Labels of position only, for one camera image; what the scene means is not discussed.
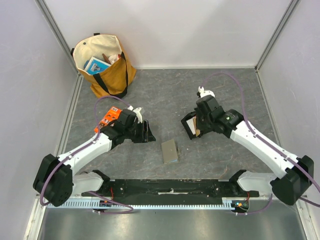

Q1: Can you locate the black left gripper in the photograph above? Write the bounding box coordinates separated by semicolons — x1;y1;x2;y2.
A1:
124;120;156;144

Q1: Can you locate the credit card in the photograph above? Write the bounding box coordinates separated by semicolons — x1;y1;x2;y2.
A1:
195;129;202;138

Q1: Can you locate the black card tray box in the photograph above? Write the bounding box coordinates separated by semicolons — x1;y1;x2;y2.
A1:
181;111;206;140

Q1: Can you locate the grey card holder wallet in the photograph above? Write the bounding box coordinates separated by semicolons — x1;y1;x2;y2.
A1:
161;139;179;164

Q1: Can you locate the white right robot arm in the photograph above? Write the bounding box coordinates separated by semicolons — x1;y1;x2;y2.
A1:
195;95;314;206

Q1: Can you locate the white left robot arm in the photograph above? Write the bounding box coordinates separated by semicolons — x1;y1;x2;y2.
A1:
32;106;156;207

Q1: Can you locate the mustard canvas tote bag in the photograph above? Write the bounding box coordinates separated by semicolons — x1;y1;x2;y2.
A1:
70;33;136;98

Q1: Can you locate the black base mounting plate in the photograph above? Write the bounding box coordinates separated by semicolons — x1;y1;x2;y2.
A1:
98;179;260;198

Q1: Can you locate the blue book in bag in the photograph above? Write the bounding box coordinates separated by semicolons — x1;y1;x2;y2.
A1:
84;56;111;75

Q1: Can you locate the brown item in bag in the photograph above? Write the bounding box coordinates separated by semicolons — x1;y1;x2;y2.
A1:
102;53;121;65

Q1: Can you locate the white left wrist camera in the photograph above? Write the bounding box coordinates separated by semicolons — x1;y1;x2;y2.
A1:
127;105;145;123

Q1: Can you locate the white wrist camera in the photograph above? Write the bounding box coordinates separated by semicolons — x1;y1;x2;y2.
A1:
197;86;215;98
127;105;145;123

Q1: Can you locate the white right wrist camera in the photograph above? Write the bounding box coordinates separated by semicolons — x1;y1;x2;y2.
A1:
197;86;215;98

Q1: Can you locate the slotted cable duct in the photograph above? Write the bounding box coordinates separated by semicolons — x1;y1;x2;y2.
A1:
57;197;235;210

